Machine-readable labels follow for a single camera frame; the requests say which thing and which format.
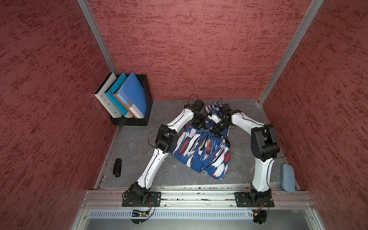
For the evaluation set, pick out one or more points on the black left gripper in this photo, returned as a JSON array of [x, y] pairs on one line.
[[200, 125]]

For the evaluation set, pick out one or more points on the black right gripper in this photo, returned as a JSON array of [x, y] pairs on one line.
[[218, 130]]

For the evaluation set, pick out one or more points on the blue white patterned trousers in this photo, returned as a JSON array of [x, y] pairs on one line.
[[211, 154]]

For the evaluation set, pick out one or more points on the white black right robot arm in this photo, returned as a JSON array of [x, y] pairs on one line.
[[264, 147]]

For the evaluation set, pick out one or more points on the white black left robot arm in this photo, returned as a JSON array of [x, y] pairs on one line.
[[166, 144]]

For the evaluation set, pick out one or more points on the black mesh file basket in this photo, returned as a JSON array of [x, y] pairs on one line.
[[138, 121]]

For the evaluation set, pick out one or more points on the blue book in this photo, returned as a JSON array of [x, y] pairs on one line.
[[133, 95]]

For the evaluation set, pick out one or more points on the grey blue oval speaker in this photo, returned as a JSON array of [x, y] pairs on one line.
[[288, 178]]

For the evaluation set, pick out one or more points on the teal book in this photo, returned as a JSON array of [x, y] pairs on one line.
[[111, 94]]

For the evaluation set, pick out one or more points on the small black remote device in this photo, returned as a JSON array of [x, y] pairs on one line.
[[117, 167]]

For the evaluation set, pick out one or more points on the white book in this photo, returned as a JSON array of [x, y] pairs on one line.
[[105, 100]]

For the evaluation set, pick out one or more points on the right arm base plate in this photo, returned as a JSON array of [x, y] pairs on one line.
[[254, 199]]

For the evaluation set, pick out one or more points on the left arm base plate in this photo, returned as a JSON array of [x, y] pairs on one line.
[[149, 200]]

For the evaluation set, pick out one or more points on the aluminium front rail frame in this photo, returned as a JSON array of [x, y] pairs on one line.
[[212, 202]]

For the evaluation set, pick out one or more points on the right aluminium corner post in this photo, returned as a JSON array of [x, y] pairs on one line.
[[300, 32]]

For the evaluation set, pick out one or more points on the aluminium corner post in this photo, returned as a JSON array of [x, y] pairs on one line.
[[88, 14], [300, 32]]

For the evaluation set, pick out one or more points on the left aluminium corner post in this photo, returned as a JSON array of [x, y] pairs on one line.
[[88, 14]]

